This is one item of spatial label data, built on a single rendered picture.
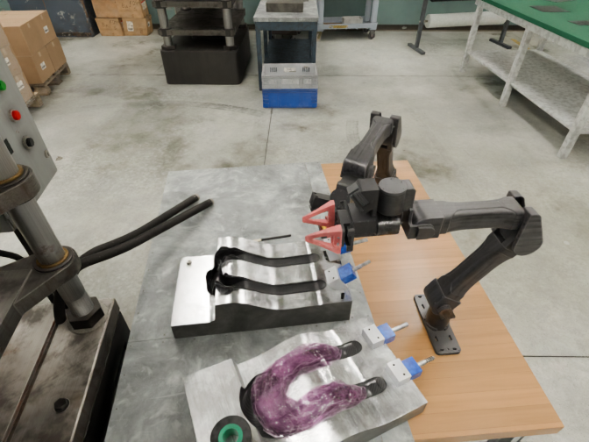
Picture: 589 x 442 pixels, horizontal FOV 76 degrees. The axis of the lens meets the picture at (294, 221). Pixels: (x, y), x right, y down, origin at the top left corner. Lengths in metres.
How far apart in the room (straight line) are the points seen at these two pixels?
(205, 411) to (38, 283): 0.51
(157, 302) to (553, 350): 1.94
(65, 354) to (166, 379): 0.31
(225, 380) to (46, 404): 0.48
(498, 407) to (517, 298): 1.47
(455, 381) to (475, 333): 0.17
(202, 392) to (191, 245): 0.61
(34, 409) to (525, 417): 1.19
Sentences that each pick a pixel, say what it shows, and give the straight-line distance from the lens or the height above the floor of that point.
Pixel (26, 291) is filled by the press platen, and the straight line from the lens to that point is 1.10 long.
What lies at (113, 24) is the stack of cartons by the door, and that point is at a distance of 7.74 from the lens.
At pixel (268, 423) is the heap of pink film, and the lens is 0.91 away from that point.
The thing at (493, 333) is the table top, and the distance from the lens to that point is 1.25.
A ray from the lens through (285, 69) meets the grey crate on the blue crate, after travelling 4.59.
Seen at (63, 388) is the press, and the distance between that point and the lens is 1.21.
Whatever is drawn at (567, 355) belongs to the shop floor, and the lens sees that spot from 2.43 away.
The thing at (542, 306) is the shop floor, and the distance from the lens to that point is 2.58.
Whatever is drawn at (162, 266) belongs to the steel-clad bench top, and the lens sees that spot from 1.35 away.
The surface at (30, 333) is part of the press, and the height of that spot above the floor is 0.78.
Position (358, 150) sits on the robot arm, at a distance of 1.08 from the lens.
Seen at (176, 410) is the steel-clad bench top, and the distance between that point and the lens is 1.05.
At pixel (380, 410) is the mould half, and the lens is 0.97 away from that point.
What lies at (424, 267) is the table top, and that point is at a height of 0.80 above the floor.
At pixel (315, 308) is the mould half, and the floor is 0.87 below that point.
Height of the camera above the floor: 1.73
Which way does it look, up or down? 40 degrees down
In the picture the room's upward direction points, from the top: straight up
